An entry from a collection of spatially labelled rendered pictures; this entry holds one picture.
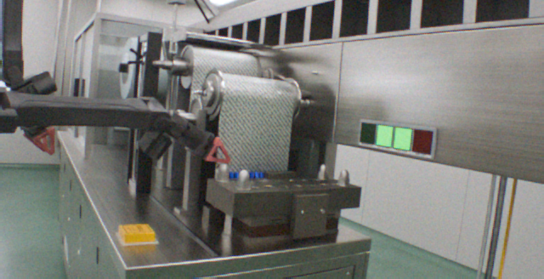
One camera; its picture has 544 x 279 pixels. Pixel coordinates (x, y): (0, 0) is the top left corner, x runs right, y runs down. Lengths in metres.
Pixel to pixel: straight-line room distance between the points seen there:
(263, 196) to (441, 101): 0.47
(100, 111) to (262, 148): 0.49
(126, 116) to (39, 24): 5.73
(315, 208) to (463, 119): 0.42
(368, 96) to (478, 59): 0.33
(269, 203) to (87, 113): 0.47
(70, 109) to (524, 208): 3.13
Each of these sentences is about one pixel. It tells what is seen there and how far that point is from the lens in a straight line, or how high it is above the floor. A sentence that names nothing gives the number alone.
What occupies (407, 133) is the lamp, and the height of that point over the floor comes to 1.20.
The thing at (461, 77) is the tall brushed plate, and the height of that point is 1.33.
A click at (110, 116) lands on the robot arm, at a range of 0.94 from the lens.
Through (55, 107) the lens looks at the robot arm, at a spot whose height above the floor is 1.19.
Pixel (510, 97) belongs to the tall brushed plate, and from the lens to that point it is 0.89.
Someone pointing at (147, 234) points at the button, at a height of 0.92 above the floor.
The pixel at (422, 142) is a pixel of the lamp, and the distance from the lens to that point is 0.99.
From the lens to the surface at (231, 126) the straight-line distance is 1.13.
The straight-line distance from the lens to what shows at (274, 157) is 1.21.
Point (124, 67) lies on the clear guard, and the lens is 2.09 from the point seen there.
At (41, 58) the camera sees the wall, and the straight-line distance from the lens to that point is 6.59.
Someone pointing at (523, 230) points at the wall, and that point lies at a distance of 3.47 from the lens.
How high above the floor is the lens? 1.24
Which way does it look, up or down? 3 degrees down
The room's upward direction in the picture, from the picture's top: 5 degrees clockwise
